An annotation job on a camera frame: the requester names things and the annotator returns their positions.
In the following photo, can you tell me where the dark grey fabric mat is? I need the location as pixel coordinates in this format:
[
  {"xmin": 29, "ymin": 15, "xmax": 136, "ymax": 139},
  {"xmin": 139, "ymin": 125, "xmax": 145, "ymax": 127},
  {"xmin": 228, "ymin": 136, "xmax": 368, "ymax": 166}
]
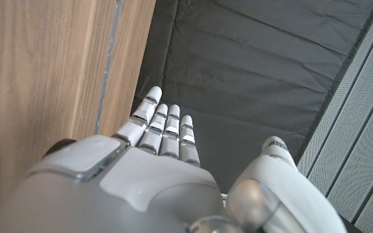
[{"xmin": 130, "ymin": 0, "xmax": 373, "ymax": 195}]

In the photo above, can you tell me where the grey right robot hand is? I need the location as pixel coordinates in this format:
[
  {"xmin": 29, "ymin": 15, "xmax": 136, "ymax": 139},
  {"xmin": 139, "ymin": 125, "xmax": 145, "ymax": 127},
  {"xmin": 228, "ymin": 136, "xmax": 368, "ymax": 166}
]
[{"xmin": 0, "ymin": 85, "xmax": 348, "ymax": 233}]

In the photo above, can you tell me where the grey tape outline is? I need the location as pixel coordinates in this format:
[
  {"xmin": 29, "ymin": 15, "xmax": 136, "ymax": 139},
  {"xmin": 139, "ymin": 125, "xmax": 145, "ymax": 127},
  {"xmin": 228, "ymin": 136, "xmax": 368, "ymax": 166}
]
[{"xmin": 94, "ymin": 0, "xmax": 123, "ymax": 135}]

